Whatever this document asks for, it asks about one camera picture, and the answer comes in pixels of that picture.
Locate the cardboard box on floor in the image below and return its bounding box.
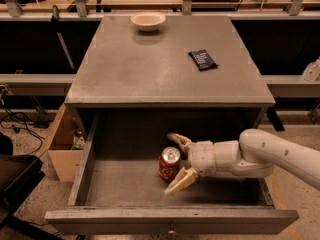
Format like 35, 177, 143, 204
46, 104, 83, 182

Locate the dark blue snack packet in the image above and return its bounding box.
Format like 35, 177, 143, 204
188, 49, 218, 71

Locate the open grey top drawer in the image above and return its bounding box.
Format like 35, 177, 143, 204
45, 110, 298, 235

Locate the metal drawer knob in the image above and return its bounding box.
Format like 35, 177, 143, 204
167, 227, 177, 235

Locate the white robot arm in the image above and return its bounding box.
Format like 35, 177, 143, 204
164, 129, 320, 196

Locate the white bowl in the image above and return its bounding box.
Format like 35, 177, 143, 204
130, 12, 166, 32

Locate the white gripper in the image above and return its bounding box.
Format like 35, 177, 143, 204
164, 133, 217, 196

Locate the black floor cable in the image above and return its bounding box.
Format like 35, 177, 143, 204
0, 85, 45, 156

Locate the red coke can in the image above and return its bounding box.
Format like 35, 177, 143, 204
159, 147, 181, 182

